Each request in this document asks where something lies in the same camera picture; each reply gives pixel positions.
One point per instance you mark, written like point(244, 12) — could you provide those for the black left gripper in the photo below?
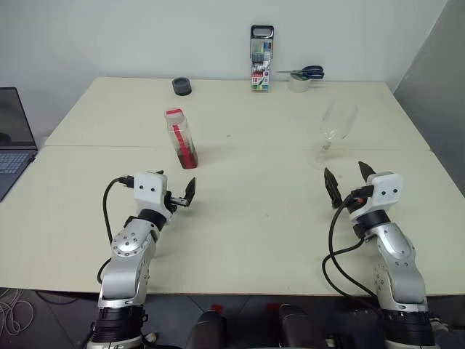
point(177, 201)

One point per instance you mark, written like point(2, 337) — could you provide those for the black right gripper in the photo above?
point(357, 198)

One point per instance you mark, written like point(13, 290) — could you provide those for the plastic bottle with red liquid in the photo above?
point(183, 145)

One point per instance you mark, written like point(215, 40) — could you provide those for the clear wine glass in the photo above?
point(338, 120)

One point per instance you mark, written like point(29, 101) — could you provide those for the white red bottle cap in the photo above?
point(174, 115)

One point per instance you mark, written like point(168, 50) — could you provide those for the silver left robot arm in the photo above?
point(127, 254)

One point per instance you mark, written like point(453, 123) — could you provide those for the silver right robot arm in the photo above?
point(396, 247)

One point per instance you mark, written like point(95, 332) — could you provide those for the black round tape roll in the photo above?
point(182, 86)

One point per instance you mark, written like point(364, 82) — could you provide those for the clear tape roll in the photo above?
point(298, 85)

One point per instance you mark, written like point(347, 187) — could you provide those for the grey partition panel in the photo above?
point(436, 91)

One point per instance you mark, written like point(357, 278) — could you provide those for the small red block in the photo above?
point(217, 308)

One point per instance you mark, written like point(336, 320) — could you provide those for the marker pen set case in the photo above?
point(261, 62)

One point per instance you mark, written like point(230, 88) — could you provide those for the dark rounded shape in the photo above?
point(301, 327)
point(207, 331)

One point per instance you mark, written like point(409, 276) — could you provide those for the grey laptop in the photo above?
point(14, 145)

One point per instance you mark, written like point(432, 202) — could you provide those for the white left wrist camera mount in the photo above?
point(149, 189)

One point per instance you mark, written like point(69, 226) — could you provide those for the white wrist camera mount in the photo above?
point(149, 189)
point(388, 192)

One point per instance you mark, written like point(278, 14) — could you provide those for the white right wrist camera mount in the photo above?
point(388, 192)

